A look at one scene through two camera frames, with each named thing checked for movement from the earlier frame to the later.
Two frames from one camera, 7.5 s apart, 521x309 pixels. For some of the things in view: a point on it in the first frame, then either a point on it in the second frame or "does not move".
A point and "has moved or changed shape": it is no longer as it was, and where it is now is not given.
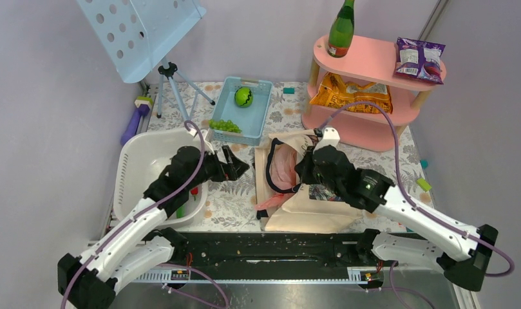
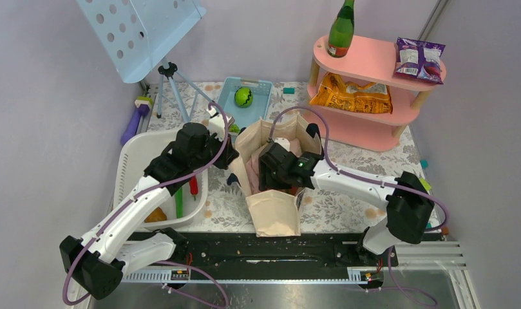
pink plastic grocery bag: x=283 y=167 has moved or changed shape
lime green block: x=424 y=185 does not move
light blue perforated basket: x=245 y=102 does not move
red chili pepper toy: x=194 y=192 does not move
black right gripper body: x=310 y=174 → x=272 y=179
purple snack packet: x=420 y=59 does not move
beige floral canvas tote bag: x=308 y=209 → x=276 y=213
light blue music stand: x=137 y=35 does not move
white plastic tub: x=142 y=156 does not move
